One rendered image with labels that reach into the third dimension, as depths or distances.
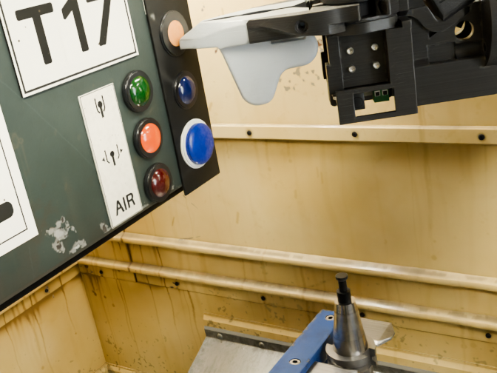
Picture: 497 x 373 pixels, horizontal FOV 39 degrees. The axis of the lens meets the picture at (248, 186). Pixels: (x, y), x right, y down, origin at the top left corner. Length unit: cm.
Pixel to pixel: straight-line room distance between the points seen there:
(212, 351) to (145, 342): 26
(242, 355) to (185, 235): 30
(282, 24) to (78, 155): 15
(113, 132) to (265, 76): 11
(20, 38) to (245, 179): 106
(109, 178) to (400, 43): 20
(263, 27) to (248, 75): 4
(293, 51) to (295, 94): 82
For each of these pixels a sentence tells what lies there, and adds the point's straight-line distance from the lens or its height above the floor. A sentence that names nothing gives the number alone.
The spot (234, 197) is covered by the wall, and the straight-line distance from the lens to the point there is 146.
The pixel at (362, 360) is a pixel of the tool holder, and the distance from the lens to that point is 90.
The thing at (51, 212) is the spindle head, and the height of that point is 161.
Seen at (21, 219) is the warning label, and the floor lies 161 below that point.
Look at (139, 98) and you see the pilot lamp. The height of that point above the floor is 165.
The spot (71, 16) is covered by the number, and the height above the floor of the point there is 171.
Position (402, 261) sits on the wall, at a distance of 134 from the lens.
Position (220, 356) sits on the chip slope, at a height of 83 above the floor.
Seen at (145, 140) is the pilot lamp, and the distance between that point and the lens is 46.
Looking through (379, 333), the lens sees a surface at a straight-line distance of 96.
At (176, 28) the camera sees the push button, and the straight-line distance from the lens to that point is 49.
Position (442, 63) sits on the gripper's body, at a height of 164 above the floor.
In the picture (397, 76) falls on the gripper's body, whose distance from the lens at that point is 47.
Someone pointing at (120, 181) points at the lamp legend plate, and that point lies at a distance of 45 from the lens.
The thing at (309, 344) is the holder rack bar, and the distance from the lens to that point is 93.
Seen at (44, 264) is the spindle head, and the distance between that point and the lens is 42.
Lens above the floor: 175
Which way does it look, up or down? 21 degrees down
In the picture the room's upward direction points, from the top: 10 degrees counter-clockwise
